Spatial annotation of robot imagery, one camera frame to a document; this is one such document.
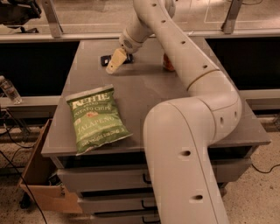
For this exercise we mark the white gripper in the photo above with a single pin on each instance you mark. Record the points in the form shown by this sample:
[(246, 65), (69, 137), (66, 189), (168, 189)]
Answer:
[(129, 44)]

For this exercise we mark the dark blue rxbar wrapper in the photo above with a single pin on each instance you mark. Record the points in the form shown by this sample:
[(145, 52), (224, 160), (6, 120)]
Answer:
[(107, 58)]

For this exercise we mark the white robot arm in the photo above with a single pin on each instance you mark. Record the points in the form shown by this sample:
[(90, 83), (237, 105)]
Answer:
[(177, 133)]

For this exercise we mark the red coca-cola can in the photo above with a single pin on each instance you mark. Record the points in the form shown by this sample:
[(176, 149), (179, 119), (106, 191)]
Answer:
[(167, 64)]

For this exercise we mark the green kettle chips bag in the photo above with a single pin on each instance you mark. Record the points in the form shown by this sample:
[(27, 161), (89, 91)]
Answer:
[(96, 119)]

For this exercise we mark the clear plastic water bottle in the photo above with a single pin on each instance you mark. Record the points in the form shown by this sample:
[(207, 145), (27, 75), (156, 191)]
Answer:
[(10, 90)]

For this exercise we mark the black office chair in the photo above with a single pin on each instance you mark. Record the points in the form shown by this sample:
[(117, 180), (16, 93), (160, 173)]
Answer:
[(16, 13)]

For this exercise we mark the middle grey drawer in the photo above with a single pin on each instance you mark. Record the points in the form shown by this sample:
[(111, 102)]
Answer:
[(121, 202)]

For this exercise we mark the grey drawer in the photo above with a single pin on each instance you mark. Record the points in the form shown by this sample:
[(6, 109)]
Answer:
[(121, 202), (133, 176), (142, 216)]

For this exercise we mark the brown cardboard box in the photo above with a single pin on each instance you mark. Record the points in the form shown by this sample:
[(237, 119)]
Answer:
[(36, 174)]

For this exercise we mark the bottom grey drawer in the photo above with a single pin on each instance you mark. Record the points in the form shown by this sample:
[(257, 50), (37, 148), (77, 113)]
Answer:
[(142, 216)]

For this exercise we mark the top grey drawer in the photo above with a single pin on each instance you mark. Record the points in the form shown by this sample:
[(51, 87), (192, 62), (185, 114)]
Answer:
[(133, 176)]

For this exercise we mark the metal railing frame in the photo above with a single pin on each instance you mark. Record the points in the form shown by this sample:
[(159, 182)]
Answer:
[(106, 19)]

